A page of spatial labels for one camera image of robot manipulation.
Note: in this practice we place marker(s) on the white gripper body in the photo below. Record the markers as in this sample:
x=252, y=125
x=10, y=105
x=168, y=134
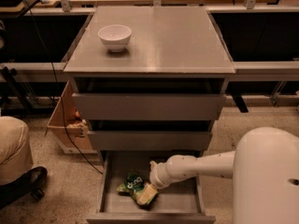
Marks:
x=158, y=177

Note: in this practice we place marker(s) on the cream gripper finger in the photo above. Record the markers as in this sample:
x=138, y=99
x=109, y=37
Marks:
x=145, y=196

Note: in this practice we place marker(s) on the green rice chip bag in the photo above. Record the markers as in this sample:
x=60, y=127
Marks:
x=133, y=184

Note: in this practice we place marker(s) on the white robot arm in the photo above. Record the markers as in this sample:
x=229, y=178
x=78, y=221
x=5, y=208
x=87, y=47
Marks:
x=264, y=169

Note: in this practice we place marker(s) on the grey bottom drawer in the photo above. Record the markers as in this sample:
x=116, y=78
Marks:
x=181, y=203

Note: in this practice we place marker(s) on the grey drawer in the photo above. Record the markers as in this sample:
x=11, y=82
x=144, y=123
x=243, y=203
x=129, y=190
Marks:
x=181, y=203
x=127, y=98
x=150, y=135

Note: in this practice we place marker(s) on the grey middle drawer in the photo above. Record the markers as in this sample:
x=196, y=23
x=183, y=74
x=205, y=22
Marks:
x=150, y=135

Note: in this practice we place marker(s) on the grey top drawer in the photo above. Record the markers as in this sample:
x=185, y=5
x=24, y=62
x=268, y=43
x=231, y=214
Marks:
x=127, y=98

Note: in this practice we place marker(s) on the grey drawer cabinet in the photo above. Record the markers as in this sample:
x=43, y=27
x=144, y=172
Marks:
x=165, y=42

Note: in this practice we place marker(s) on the person leg beige trousers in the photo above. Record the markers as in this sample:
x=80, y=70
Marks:
x=15, y=151

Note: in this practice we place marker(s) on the white ceramic bowl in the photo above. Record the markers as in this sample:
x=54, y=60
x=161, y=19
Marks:
x=115, y=37

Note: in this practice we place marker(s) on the black table leg bracket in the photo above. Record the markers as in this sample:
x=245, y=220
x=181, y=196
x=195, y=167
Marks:
x=239, y=102

